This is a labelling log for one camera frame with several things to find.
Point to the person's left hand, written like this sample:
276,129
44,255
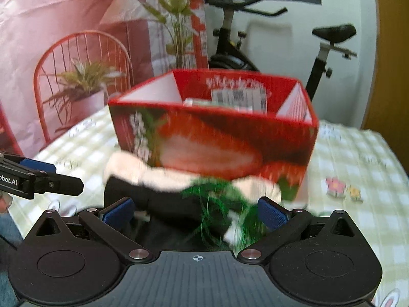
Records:
4,203

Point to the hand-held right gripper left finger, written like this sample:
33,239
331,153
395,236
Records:
118,212

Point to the person's leg in jeans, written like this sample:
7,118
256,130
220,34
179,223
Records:
6,262

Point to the printed backdrop cloth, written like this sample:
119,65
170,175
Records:
64,12

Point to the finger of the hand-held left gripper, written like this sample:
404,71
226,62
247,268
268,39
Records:
19,182
35,165

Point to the green tinsel pompom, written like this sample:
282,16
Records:
207,190

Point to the cream knitted cloth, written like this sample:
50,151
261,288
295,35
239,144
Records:
134,169

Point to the red strawberry print cardboard box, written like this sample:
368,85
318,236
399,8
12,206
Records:
223,140

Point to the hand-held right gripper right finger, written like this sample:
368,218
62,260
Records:
273,214

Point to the black exercise bike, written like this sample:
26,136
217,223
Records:
334,32

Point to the wooden door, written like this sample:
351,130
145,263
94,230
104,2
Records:
389,70

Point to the black cloth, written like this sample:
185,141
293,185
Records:
166,208

